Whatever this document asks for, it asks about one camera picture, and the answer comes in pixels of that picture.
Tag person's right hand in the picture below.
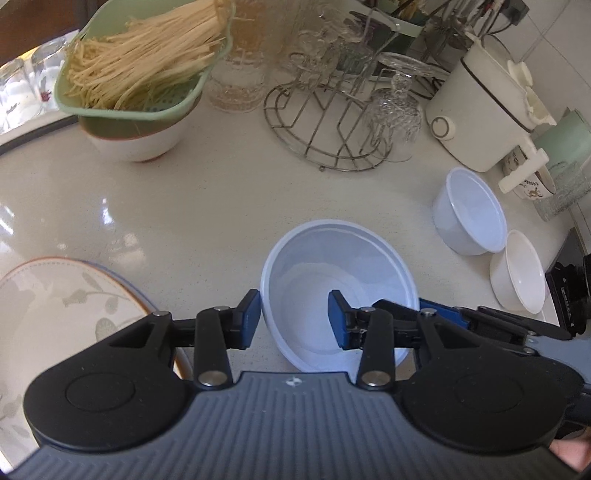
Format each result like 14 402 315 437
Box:
549 427 591 474

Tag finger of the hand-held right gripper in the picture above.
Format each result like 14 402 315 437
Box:
373 299 419 319
420 299 573 356

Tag white plastic bowl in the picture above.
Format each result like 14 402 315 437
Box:
431 167 508 256

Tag dried noodles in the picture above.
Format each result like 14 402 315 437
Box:
65 0 236 112

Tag clear glass red print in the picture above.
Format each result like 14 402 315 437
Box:
30 37 70 114

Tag wire cup rack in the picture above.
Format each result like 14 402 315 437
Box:
263 51 398 172

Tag clear glass cup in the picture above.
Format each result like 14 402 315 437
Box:
286 7 370 70

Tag pale blue plastic bowl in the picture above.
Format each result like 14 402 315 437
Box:
260 220 421 374

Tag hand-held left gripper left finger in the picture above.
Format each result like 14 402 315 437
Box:
106 289 262 389

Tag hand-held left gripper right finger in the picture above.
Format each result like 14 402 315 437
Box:
328 290 483 388

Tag glass jar red lid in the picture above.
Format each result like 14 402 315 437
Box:
205 0 287 114

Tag white electric pot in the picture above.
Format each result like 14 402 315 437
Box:
425 31 557 193

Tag green colander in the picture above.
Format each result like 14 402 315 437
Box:
54 0 232 127

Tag pale green bottle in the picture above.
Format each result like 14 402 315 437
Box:
531 108 591 171

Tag green chopstick holder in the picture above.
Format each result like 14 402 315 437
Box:
348 0 426 47

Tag white ceramic bowl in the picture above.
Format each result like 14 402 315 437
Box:
489 229 548 315

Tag clear drinking glass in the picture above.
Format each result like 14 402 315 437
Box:
0 58 32 132

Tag clear stemmed glass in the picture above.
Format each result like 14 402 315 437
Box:
365 52 451 163

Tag white bowl red stripe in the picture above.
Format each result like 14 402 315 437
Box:
78 95 201 163

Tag patterned ceramic mug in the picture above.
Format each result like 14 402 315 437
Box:
502 148 555 201

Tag black induction cooker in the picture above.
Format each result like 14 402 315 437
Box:
545 226 591 340

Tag white plate grey leaf print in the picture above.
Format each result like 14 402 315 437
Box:
0 257 158 444

